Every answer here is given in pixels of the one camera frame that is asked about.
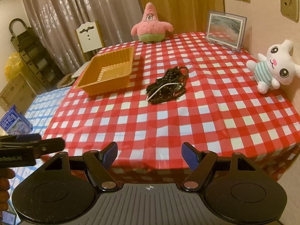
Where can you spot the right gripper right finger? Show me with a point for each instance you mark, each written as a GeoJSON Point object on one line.
{"type": "Point", "coordinates": [201, 164]}

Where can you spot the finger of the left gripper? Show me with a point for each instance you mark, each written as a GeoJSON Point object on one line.
{"type": "Point", "coordinates": [21, 138]}
{"type": "Point", "coordinates": [47, 146]}

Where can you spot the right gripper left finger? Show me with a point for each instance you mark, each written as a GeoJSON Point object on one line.
{"type": "Point", "coordinates": [98, 163]}

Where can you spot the orange plastic tray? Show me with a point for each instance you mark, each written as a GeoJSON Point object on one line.
{"type": "Point", "coordinates": [107, 72]}

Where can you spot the person's left hand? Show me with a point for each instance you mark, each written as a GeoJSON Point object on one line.
{"type": "Point", "coordinates": [5, 175]}

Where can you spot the blue carton box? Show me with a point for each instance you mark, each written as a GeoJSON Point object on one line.
{"type": "Point", "coordinates": [15, 123]}

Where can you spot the blue white checkered cloth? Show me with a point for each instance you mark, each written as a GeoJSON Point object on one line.
{"type": "Point", "coordinates": [39, 114]}

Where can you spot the cardboard box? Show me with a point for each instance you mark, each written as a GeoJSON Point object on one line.
{"type": "Point", "coordinates": [17, 92]}

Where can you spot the black folding ladder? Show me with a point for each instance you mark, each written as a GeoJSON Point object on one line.
{"type": "Point", "coordinates": [36, 56]}

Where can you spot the yellow plastic bag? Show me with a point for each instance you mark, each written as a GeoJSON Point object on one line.
{"type": "Point", "coordinates": [13, 66]}

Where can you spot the beige foot basin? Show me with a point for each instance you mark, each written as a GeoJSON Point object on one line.
{"type": "Point", "coordinates": [68, 80]}

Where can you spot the white wooden chair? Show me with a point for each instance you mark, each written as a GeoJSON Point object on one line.
{"type": "Point", "coordinates": [89, 38]}

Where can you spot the grey patterned curtain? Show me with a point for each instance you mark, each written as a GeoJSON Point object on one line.
{"type": "Point", "coordinates": [55, 21]}

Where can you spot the framed sand picture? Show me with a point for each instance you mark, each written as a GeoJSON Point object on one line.
{"type": "Point", "coordinates": [225, 29]}

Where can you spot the pink starfish plush toy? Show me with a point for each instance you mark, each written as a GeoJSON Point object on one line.
{"type": "Point", "coordinates": [150, 29]}

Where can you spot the wooden door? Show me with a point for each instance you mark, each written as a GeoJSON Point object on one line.
{"type": "Point", "coordinates": [186, 16]}

